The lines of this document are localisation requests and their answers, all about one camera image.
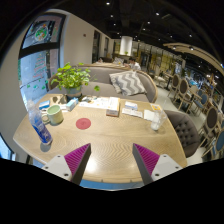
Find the light blue tissue pack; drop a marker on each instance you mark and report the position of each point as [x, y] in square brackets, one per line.
[72, 104]

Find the clear drinking glass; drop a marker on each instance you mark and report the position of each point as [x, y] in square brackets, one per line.
[157, 120]

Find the white paper sheets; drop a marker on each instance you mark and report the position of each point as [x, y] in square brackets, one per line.
[132, 113]

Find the grey tufted chair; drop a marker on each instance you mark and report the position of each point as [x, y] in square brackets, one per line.
[185, 131]

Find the person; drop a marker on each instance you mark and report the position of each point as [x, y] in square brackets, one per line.
[134, 65]

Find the white orange-print box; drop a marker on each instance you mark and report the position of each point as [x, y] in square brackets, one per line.
[113, 106]

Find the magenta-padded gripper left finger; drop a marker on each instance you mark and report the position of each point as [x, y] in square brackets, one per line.
[75, 159]

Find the group of round-back chairs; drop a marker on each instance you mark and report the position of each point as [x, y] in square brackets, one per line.
[211, 118]

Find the green potted plant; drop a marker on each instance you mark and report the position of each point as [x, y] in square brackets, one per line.
[71, 78]

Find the blue white card pack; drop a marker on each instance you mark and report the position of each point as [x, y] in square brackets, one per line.
[44, 104]

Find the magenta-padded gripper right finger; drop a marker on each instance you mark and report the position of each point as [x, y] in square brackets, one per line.
[148, 159]

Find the blue white packet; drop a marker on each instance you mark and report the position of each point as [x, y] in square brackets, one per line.
[131, 105]

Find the pale green mug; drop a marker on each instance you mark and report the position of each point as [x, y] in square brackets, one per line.
[55, 115]

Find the flat round red coaster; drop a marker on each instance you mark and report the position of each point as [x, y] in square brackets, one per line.
[83, 123]

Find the yellow card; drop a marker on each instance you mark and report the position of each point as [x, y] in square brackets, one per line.
[156, 107]

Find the clear blue-label drink bottle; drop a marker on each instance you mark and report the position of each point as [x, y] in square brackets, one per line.
[40, 128]

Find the white printed pamphlet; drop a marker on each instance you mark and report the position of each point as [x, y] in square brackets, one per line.
[95, 103]

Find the grey curved sofa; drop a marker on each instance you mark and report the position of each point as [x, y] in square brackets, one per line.
[100, 87]

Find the group of ceiling lights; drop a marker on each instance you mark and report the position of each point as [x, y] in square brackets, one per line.
[157, 14]

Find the white napkin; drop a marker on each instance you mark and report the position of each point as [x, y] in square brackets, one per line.
[148, 115]

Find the grey white chevron cushion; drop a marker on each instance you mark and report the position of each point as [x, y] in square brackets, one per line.
[128, 83]

